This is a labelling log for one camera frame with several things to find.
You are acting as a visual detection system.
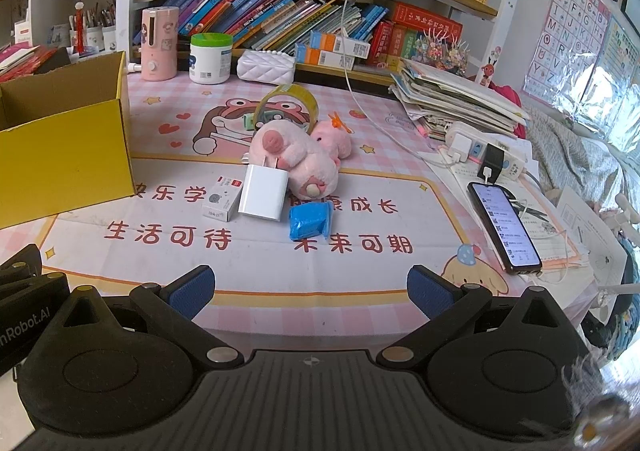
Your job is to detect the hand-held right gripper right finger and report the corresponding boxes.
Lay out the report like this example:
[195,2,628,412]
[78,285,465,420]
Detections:
[376,265,571,373]

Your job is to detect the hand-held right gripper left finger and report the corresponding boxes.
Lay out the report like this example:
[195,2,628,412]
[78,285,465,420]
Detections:
[65,265,246,374]

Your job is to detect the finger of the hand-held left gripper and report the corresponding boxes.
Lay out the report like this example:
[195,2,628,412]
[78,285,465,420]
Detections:
[0,243,43,288]

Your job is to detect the small white red-label box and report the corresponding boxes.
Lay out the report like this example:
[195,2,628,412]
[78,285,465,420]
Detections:
[202,176,244,222]

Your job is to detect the yellow cardboard box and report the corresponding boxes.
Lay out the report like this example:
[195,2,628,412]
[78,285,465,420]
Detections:
[0,51,136,231]

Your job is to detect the white charger adapter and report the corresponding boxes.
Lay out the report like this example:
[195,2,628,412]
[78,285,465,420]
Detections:
[238,153,290,222]

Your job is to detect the blue plastic packet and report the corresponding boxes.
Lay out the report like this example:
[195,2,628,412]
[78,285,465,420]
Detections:
[289,203,333,243]

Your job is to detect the large pink plush pig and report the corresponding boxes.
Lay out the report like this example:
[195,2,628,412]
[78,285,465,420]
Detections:
[249,122,342,198]

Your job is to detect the small pink plush pig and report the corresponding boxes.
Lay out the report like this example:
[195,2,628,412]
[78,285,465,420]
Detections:
[310,112,353,159]

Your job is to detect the clear tape roll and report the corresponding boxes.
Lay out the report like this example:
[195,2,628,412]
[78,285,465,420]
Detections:
[254,85,321,132]

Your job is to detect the black smartphone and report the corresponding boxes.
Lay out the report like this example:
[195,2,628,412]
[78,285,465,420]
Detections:
[467,181,543,276]

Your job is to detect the printed cartoon desk mat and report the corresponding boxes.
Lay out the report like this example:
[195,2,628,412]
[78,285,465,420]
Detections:
[37,76,593,302]

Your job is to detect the black plug adapter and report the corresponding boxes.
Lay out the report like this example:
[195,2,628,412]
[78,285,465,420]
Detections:
[481,143,507,182]

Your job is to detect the white plug adapter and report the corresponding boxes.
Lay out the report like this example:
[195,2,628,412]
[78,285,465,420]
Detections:
[451,133,475,165]

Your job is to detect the white power strip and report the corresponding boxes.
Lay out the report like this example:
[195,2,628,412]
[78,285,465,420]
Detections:
[445,123,528,178]

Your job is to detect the grey printed blanket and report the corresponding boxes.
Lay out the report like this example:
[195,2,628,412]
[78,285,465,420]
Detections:
[522,103,640,232]

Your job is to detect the stack of papers and workbooks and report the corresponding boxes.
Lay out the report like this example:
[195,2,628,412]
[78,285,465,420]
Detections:
[390,58,531,139]

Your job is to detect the red glossy papers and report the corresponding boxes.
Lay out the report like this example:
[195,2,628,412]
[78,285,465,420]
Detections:
[0,43,71,82]

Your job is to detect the reindeer ornament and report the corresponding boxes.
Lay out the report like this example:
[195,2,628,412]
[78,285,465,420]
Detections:
[475,56,497,84]

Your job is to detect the white jar green lid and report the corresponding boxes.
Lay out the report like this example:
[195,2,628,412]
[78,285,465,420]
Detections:
[189,33,234,85]

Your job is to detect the white cup of pens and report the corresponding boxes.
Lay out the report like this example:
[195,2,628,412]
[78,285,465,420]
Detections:
[100,3,119,52]
[70,6,102,52]

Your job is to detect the white quilted pouch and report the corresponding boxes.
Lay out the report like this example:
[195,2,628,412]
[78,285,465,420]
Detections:
[236,50,297,82]

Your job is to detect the colourful flower decoration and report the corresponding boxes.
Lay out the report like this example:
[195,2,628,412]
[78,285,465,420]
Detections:
[415,26,471,76]

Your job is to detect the pink cartoon dispenser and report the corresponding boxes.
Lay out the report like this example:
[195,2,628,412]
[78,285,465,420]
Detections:
[141,7,180,80]

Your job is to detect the orange blue small box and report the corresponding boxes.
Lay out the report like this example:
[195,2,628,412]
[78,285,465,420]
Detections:
[310,31,371,58]
[295,45,356,72]

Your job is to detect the red boxed book set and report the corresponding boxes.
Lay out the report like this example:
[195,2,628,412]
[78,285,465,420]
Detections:
[370,1,463,69]

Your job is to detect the row of slanted books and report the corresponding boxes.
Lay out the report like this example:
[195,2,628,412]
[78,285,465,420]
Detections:
[132,0,391,56]

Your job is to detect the white hanging cable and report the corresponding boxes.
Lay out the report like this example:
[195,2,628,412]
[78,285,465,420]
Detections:
[342,0,453,166]

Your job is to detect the alphabet wall poster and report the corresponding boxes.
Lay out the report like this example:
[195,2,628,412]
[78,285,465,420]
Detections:
[522,0,612,99]

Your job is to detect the shiny wall chart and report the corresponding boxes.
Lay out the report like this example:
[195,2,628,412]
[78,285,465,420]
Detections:
[597,16,640,102]

